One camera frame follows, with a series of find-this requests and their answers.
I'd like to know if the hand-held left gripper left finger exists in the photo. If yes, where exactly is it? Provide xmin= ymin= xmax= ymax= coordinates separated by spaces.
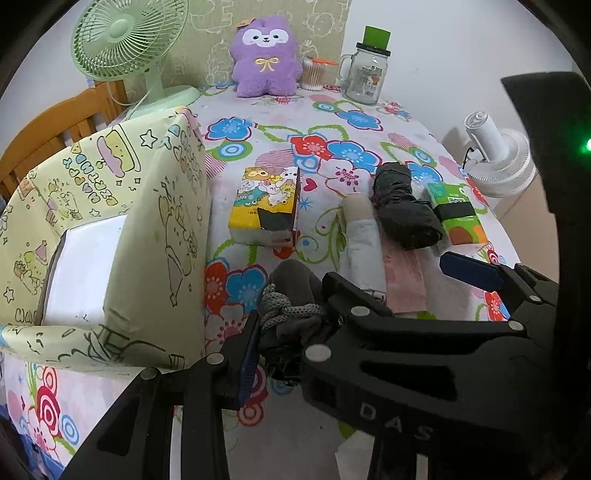
xmin=65 ymin=310 xmax=262 ymax=480

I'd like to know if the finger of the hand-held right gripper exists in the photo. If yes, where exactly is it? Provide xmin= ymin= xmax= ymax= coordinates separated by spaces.
xmin=440 ymin=252 xmax=560 ymax=331
xmin=302 ymin=272 xmax=532 ymax=464

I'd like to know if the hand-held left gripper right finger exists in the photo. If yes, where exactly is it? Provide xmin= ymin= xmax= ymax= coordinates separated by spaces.
xmin=368 ymin=434 xmax=490 ymax=480

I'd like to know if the green packet with black band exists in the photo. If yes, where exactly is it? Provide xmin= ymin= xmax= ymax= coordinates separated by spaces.
xmin=427 ymin=182 xmax=489 ymax=246

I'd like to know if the pink tissue pack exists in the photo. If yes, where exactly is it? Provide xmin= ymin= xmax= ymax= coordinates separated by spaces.
xmin=381 ymin=237 xmax=428 ymax=315

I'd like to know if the white sock with beige toe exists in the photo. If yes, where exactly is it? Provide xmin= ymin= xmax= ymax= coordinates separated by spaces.
xmin=339 ymin=193 xmax=389 ymax=296

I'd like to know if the black umbrella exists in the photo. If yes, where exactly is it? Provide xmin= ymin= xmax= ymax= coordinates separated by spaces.
xmin=372 ymin=162 xmax=445 ymax=251

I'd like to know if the yellow cartoon tissue pack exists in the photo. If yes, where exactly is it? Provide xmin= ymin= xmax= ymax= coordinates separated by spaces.
xmin=228 ymin=166 xmax=303 ymax=246

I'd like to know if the yellow cartoon print storage box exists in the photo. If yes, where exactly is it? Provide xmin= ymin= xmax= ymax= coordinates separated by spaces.
xmin=0 ymin=105 xmax=211 ymax=379

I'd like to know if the white desk fan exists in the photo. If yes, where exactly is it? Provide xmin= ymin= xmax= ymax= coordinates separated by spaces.
xmin=464 ymin=111 xmax=539 ymax=199

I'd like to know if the floral tablecloth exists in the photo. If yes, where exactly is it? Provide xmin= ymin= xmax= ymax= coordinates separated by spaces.
xmin=0 ymin=84 xmax=520 ymax=480

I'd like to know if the glass mug jar green top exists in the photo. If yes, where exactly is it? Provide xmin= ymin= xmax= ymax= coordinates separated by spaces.
xmin=338 ymin=26 xmax=392 ymax=107

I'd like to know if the toothpick jar orange lid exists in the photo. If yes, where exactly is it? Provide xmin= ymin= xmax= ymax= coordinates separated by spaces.
xmin=301 ymin=55 xmax=339 ymax=91

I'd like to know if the purple plush toy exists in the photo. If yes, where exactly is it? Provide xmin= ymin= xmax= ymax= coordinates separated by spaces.
xmin=231 ymin=15 xmax=304 ymax=99

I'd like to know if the wooden chair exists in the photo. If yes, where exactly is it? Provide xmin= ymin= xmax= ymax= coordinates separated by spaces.
xmin=0 ymin=85 xmax=129 ymax=199

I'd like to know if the green desk fan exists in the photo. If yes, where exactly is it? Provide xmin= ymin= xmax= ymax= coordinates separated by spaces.
xmin=70 ymin=0 xmax=201 ymax=123

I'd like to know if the pale green printed wall cloth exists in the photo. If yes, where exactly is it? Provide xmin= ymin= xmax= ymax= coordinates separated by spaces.
xmin=185 ymin=0 xmax=352 ymax=89

